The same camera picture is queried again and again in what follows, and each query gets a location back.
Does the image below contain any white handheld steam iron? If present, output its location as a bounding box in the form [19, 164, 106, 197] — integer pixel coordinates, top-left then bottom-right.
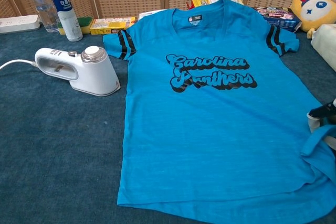
[34, 46, 121, 97]

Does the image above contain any white power strip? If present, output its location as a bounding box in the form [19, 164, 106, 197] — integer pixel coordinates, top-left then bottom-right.
[0, 14, 41, 35]

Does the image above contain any yellow clear snack bag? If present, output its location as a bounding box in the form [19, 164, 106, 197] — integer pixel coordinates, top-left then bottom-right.
[191, 0, 245, 9]

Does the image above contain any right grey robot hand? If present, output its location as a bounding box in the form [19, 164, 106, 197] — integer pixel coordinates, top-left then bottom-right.
[306, 98, 336, 154]

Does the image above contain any white pink soft package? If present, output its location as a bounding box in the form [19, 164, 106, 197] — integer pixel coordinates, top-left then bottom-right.
[138, 8, 169, 20]

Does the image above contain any white cable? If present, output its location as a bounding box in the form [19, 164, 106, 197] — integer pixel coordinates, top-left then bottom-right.
[0, 59, 37, 70]

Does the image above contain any clear plastic water bottle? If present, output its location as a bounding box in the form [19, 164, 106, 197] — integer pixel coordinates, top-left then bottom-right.
[23, 0, 60, 33]

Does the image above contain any blue Carolina Panthers T-shirt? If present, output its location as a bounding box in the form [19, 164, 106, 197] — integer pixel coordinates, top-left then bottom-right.
[102, 0, 336, 222]

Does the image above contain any white bottle blue cap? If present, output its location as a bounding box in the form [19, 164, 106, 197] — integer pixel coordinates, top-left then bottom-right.
[46, 0, 83, 42]

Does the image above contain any blue snack package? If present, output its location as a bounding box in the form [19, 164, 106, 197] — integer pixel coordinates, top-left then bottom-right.
[253, 6, 302, 33]

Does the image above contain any green yellow sponge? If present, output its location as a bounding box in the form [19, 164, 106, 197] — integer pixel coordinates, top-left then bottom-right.
[57, 17, 93, 36]

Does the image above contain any long white cloth pack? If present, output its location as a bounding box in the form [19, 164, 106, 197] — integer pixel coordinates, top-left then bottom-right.
[311, 24, 336, 72]

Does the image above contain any yellow cardboard box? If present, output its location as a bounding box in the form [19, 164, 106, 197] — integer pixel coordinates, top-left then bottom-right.
[89, 16, 136, 35]

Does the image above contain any dark teal carpeted tabletop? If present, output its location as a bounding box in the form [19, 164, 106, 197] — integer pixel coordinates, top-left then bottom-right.
[0, 26, 336, 224]

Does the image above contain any yellow plush toy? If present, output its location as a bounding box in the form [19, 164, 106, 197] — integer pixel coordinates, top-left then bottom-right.
[289, 0, 336, 39]

